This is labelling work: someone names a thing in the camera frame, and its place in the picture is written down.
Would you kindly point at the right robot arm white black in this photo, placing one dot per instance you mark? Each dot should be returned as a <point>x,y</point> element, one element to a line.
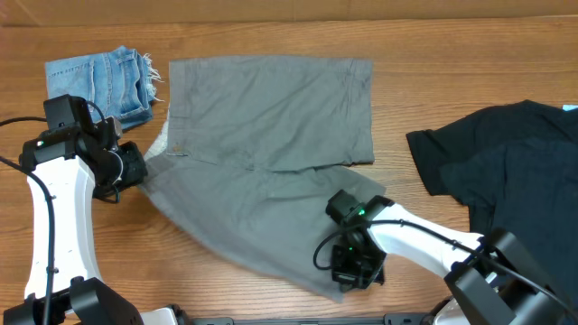
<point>492,279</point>

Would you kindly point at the grey shorts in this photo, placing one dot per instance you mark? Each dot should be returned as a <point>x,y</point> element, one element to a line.
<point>251,151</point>

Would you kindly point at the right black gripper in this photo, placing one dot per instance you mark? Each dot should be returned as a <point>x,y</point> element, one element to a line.
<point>350,269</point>

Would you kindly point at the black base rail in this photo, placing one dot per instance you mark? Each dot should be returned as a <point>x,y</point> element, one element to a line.
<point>411,318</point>

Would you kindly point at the black t-shirt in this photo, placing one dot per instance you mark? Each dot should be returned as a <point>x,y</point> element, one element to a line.
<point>514,167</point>

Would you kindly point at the folded blue denim shorts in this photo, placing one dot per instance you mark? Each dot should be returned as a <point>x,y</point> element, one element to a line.
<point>119,82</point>

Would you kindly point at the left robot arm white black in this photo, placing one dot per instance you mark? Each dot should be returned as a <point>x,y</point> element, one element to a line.
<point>67,169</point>

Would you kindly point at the light blue cloth piece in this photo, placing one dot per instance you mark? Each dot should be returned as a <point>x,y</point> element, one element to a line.
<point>567,107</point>

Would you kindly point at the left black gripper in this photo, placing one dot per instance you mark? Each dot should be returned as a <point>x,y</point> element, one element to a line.
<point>137,170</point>

